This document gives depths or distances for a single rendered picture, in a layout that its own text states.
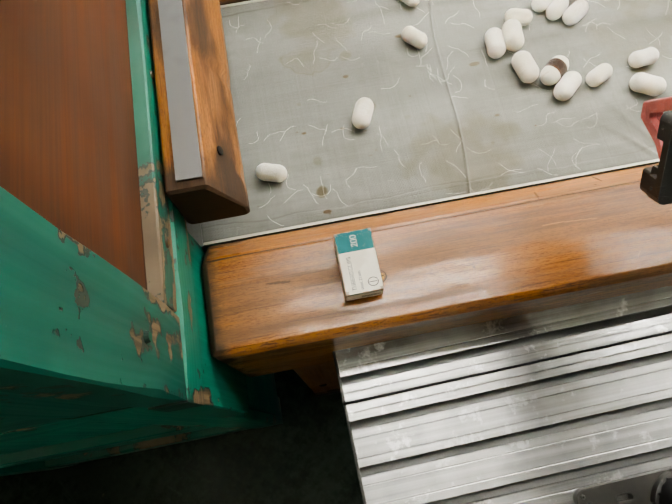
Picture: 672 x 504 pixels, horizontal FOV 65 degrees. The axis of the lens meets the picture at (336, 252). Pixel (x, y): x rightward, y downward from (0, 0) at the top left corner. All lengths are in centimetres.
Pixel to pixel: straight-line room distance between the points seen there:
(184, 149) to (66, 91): 13
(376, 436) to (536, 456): 16
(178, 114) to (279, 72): 19
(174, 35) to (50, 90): 21
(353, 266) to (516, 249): 16
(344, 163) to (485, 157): 15
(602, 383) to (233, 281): 39
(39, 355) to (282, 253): 31
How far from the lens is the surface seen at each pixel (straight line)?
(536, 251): 53
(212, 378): 50
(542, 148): 61
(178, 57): 51
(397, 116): 60
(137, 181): 44
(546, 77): 64
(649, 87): 68
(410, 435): 57
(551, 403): 61
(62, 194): 31
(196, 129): 46
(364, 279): 47
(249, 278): 50
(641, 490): 63
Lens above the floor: 124
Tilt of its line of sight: 71 degrees down
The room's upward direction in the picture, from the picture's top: 4 degrees counter-clockwise
